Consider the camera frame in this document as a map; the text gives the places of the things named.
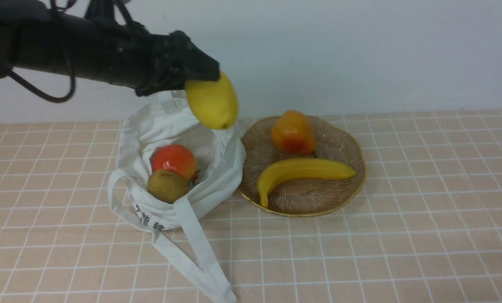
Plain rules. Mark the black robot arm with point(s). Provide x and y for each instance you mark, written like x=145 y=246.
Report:
x=104 y=45

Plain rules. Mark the gold wire fruit basket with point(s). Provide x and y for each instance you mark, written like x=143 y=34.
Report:
x=303 y=197

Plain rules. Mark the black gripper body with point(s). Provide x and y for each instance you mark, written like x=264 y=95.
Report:
x=174 y=60

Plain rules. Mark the brown kiwi fruit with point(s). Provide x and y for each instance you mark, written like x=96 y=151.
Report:
x=167 y=186

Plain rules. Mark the yellow lemon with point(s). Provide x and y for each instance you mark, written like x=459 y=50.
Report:
x=214 y=103

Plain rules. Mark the yellow banana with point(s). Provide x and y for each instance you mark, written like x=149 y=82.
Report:
x=300 y=169

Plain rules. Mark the white cloth tote bag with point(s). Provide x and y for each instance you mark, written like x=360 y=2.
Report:
x=175 y=229

